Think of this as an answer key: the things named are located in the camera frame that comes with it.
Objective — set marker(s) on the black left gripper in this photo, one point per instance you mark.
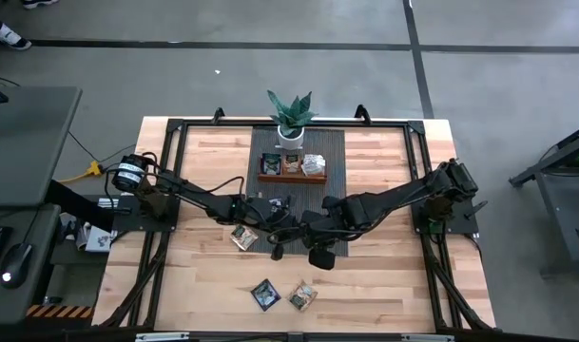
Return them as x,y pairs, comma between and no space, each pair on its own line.
270,216

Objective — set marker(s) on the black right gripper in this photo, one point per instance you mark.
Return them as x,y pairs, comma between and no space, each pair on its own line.
334,218

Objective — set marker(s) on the dark blue tea packet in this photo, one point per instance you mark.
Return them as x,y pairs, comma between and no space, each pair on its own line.
275,202
271,164
265,294

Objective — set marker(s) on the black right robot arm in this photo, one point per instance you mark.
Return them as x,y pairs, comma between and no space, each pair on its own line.
393,197

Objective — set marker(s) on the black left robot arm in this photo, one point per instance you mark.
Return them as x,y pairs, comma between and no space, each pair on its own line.
194,195

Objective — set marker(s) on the wooden divided tray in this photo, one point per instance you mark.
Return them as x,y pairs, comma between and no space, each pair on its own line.
289,179

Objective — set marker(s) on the grey woven placemat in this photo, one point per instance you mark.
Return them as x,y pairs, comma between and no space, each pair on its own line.
332,161

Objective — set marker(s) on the white plant pot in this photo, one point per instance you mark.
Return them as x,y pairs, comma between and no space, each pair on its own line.
291,142

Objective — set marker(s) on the green snake plant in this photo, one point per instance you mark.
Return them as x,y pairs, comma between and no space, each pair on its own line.
291,116

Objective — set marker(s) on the silver aluminium bar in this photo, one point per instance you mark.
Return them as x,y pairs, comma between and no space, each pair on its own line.
160,336
427,338

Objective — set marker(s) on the white printed box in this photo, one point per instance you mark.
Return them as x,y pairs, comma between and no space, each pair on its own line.
98,240

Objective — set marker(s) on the orange black hazard tape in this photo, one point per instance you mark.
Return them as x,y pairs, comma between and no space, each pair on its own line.
56,311

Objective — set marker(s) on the black metal stand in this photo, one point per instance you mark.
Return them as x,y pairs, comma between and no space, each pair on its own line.
567,266

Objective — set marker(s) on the dark grey desk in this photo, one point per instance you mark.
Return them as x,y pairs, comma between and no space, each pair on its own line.
27,142

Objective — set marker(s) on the black computer mouse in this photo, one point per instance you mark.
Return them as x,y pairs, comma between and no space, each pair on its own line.
15,263

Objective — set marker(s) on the person's foot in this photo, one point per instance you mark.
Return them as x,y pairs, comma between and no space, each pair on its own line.
39,3
13,40

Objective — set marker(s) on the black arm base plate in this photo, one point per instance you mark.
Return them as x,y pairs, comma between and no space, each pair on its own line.
462,221
127,221

